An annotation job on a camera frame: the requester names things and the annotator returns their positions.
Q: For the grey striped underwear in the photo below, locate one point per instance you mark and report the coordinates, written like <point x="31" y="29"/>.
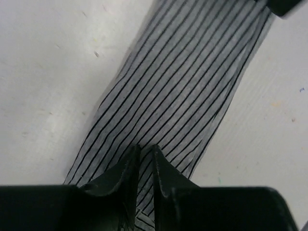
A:
<point x="173" y="90"/>

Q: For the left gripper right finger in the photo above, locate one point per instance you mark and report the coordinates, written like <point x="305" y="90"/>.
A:
<point x="167" y="182"/>

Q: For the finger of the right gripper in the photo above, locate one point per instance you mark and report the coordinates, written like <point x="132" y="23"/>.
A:
<point x="282" y="7"/>

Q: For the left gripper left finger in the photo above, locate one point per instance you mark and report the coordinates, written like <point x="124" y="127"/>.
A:
<point x="112" y="196"/>

